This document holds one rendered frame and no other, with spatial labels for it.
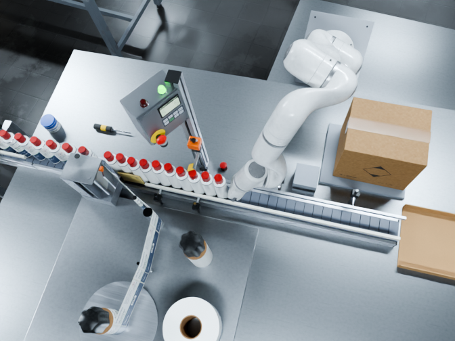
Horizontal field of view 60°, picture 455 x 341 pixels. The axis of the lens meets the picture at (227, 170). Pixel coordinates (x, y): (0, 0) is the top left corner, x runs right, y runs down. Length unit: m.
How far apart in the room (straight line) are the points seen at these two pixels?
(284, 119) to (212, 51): 2.19
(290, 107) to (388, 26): 1.31
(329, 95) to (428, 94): 1.05
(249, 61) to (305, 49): 2.00
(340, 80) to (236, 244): 0.82
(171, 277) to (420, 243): 1.02
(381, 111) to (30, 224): 1.59
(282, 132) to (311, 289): 0.77
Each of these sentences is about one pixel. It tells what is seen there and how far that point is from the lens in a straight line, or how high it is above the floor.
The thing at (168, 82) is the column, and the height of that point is 1.50.
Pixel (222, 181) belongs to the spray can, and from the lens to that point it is 1.54.
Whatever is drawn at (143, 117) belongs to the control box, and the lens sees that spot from 1.24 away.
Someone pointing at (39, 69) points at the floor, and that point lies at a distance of 3.62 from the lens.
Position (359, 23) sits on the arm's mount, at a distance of 1.96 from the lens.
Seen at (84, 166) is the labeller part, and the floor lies 1.14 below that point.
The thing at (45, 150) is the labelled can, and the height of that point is 1.01.
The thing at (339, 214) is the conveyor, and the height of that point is 0.88.
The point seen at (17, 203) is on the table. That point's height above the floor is 0.83.
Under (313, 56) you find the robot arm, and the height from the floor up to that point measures 1.58.
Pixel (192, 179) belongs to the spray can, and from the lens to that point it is 1.56.
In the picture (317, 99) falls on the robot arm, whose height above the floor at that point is 1.55.
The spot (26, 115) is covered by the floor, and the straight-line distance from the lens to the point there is 3.41.
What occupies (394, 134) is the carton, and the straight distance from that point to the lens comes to 1.62.
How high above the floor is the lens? 2.49
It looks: 67 degrees down
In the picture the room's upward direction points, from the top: 12 degrees counter-clockwise
